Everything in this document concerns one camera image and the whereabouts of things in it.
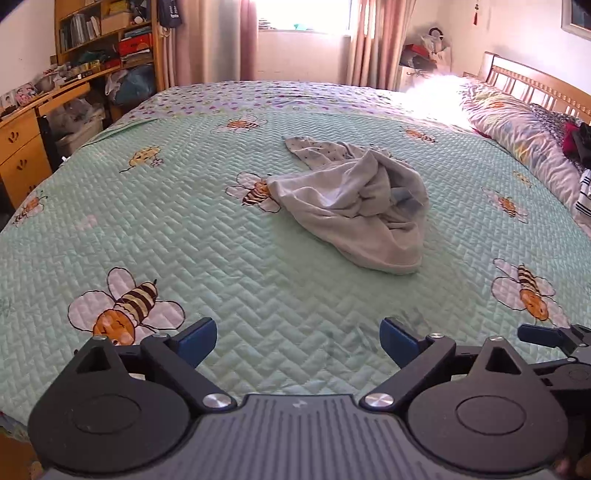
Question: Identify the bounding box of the floral pillow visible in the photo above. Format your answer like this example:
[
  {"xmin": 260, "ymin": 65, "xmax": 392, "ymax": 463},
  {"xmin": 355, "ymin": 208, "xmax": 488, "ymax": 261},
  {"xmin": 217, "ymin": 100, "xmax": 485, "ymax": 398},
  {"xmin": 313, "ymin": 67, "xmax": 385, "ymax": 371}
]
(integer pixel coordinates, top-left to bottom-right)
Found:
[{"xmin": 459, "ymin": 76, "xmax": 583, "ymax": 217}]

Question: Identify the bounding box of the blue plastic bag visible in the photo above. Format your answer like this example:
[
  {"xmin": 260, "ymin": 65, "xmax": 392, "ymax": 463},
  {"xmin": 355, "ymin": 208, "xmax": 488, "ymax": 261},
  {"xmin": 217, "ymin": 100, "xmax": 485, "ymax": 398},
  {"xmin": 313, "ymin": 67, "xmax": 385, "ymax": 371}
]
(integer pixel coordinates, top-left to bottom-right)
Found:
[{"xmin": 113, "ymin": 65, "xmax": 155, "ymax": 106}]

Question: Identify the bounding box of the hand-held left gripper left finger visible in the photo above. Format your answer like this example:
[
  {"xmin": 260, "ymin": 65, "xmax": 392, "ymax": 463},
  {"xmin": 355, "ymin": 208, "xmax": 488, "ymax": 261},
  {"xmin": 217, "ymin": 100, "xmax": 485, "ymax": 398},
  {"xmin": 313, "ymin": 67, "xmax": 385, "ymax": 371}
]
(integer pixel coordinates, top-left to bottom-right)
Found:
[{"xmin": 60, "ymin": 318, "xmax": 238, "ymax": 414}]

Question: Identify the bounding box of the framed wall picture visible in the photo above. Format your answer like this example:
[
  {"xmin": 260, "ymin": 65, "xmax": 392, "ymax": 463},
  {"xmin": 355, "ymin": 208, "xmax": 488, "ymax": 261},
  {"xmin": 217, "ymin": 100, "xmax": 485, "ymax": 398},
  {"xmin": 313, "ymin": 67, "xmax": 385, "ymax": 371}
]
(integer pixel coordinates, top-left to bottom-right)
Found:
[{"xmin": 561, "ymin": 0, "xmax": 591, "ymax": 37}]

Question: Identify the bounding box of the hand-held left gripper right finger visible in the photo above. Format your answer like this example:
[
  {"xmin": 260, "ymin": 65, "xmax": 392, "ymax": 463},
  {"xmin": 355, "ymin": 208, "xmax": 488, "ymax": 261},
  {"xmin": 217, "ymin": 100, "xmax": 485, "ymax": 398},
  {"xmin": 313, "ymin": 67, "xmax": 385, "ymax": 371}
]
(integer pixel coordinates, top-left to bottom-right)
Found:
[{"xmin": 360, "ymin": 316, "xmax": 532, "ymax": 411}]

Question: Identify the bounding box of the wooden headboard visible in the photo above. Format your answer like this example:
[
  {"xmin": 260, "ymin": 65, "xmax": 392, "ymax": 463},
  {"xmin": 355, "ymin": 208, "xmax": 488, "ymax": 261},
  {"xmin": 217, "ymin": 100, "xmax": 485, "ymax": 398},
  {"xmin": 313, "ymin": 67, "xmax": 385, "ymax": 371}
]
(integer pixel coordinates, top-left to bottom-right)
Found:
[{"xmin": 478, "ymin": 51, "xmax": 591, "ymax": 125}]

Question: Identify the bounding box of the clear plastic bag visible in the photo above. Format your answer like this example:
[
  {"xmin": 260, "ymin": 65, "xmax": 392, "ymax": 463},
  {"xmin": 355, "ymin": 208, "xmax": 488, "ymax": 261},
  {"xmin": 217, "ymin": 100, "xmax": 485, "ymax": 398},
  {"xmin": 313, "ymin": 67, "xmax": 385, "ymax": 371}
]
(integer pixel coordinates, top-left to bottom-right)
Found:
[{"xmin": 48, "ymin": 97, "xmax": 107, "ymax": 158}]

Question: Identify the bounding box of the wooden desk with drawers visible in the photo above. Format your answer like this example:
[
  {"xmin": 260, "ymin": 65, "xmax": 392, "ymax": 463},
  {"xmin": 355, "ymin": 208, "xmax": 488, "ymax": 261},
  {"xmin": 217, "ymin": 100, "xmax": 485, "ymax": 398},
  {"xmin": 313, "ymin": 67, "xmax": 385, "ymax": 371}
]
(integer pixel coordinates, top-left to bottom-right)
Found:
[{"xmin": 0, "ymin": 69, "xmax": 112, "ymax": 208}]

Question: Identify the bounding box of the row of books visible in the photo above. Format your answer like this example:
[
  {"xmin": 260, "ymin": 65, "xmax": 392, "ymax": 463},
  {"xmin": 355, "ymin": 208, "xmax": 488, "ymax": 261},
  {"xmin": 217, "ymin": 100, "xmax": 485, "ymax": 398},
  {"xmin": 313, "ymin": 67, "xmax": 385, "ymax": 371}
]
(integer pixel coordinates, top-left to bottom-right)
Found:
[{"xmin": 60, "ymin": 14, "xmax": 102, "ymax": 51}]

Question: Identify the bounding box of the wooden bookshelf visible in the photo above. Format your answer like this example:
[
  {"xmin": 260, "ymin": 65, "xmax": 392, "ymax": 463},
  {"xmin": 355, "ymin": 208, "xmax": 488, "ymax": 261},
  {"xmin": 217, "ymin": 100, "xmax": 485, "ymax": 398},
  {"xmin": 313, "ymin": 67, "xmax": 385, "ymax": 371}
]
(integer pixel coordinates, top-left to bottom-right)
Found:
[{"xmin": 53, "ymin": 0, "xmax": 167, "ymax": 93}]

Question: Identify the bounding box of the dark patterned cloth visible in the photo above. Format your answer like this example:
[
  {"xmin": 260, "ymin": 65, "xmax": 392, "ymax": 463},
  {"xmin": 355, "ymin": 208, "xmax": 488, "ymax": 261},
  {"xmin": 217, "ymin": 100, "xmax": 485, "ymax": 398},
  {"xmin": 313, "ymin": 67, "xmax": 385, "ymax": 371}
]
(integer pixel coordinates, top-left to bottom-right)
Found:
[{"xmin": 529, "ymin": 102, "xmax": 571, "ymax": 139}]

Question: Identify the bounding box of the white patterned long-sleeve shirt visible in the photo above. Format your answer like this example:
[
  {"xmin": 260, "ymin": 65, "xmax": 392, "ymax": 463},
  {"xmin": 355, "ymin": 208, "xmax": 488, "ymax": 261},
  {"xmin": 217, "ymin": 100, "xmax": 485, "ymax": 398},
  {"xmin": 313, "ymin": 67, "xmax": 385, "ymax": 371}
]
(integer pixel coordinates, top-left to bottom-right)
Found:
[{"xmin": 267, "ymin": 135, "xmax": 430, "ymax": 275}]

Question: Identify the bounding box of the window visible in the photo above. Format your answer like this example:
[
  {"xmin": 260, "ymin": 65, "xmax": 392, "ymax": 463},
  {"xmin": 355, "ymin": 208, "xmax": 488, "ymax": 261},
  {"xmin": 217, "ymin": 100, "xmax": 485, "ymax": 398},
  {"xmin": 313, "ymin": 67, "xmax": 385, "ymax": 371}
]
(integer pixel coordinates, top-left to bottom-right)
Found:
[{"xmin": 256, "ymin": 0, "xmax": 365, "ymax": 35}]

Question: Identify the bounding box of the white plastic bag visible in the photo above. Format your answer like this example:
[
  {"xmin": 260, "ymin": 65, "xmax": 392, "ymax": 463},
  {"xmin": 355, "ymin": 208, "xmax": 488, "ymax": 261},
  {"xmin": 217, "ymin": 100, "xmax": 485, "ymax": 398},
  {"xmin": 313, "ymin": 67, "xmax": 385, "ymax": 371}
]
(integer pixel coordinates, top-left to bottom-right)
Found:
[{"xmin": 420, "ymin": 28, "xmax": 451, "ymax": 56}]

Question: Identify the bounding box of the dark blue hanging bag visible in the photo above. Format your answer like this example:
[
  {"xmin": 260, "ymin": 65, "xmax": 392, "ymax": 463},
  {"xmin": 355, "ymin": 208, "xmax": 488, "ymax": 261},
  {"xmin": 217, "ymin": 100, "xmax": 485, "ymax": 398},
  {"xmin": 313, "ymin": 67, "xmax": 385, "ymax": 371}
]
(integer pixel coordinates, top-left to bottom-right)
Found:
[{"xmin": 157, "ymin": 0, "xmax": 184, "ymax": 29}]

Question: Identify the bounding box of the green bee-print quilt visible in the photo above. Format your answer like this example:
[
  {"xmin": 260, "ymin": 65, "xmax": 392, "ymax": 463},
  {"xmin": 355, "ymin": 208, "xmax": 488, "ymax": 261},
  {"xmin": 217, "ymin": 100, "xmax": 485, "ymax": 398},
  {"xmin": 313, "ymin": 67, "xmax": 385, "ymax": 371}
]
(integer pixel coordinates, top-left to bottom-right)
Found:
[{"xmin": 0, "ymin": 80, "xmax": 591, "ymax": 430}]

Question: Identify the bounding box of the white nightstand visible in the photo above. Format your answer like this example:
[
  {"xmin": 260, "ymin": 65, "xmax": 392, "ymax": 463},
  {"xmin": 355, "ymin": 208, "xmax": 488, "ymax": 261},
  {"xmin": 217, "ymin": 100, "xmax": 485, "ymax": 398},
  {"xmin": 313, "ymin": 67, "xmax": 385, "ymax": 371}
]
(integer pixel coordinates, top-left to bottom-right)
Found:
[{"xmin": 397, "ymin": 65, "xmax": 435, "ymax": 90}]

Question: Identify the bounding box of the red garment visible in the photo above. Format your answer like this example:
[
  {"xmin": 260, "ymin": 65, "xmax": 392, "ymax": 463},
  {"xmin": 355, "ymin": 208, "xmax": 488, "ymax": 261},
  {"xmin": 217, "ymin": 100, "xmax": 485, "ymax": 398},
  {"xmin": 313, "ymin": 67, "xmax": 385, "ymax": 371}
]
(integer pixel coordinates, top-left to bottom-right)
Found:
[{"xmin": 561, "ymin": 121, "xmax": 580, "ymax": 155}]

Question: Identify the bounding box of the red bag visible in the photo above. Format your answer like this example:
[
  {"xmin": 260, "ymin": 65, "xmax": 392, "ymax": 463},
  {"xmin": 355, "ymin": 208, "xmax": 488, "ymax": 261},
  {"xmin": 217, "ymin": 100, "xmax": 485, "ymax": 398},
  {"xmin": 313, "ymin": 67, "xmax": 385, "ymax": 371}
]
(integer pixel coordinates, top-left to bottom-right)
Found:
[{"xmin": 402, "ymin": 44, "xmax": 432, "ymax": 68}]

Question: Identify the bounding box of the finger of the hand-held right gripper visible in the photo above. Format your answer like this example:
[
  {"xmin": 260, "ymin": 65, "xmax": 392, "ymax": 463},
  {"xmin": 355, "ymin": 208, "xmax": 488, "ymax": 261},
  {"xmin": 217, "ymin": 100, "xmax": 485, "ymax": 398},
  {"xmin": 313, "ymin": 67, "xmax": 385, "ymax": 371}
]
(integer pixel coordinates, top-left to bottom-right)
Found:
[{"xmin": 517, "ymin": 323, "xmax": 591, "ymax": 391}]

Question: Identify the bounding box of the red box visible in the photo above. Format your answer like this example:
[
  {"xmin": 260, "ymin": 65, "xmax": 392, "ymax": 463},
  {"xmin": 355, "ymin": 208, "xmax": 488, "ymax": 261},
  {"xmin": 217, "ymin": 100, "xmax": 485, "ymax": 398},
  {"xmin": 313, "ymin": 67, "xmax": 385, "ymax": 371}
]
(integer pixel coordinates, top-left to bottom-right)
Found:
[{"xmin": 119, "ymin": 34, "xmax": 153, "ymax": 58}]

